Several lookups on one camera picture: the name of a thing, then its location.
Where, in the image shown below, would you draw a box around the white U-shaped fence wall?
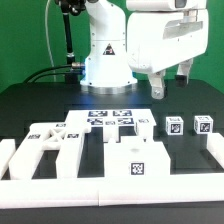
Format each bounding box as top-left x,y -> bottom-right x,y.
0,139 -> 224,209

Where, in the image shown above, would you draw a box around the white chair back frame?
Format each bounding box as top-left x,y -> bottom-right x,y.
9,122 -> 91,180

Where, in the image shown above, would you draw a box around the white tagged cube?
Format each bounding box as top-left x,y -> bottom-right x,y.
166,116 -> 184,135
194,115 -> 213,134

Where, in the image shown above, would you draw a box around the white tagged cube right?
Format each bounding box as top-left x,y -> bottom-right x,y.
194,115 -> 213,134

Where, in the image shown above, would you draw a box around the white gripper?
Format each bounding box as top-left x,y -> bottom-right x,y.
127,9 -> 208,100

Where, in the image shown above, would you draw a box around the black cables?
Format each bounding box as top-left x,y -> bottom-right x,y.
22,61 -> 86,84

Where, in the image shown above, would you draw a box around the white chair seat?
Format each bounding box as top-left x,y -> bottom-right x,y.
104,136 -> 171,178

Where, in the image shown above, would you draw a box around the white cable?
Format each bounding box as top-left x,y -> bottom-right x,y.
44,0 -> 58,83

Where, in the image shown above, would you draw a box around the white tagged base sheet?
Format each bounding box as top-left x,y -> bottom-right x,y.
65,109 -> 156,127

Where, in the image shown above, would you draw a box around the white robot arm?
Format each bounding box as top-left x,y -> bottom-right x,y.
81,0 -> 208,99

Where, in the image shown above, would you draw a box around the white tagged cube left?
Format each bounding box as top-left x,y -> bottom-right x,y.
166,116 -> 184,135

